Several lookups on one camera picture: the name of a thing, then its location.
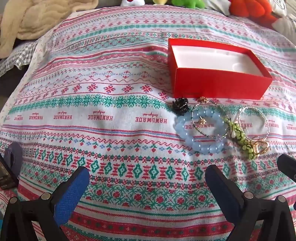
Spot gold rings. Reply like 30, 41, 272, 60
251, 140, 270, 156

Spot green bead cord bracelet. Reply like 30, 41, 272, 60
225, 120, 258, 160

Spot blue bead bracelet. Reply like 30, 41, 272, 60
174, 108, 228, 155

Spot white pearl bracelet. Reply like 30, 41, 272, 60
237, 105, 270, 141

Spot small gold earring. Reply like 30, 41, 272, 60
199, 117, 206, 125

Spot green seed bead bracelet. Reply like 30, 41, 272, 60
191, 101, 232, 140

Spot black flower ring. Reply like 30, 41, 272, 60
172, 97, 191, 115

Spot red jewelry box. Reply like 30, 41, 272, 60
168, 39, 273, 100

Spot patterned handmade bedspread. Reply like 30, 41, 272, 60
1, 5, 295, 240

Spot orange pumpkin plush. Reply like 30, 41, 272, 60
229, 0, 278, 29

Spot green tree plush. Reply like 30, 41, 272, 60
171, 0, 206, 9

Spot beige fleece blanket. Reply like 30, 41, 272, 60
1, 0, 98, 59

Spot yellow green carrot plush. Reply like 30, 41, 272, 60
152, 0, 168, 5

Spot white bunny plush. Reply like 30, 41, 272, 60
120, 0, 145, 6

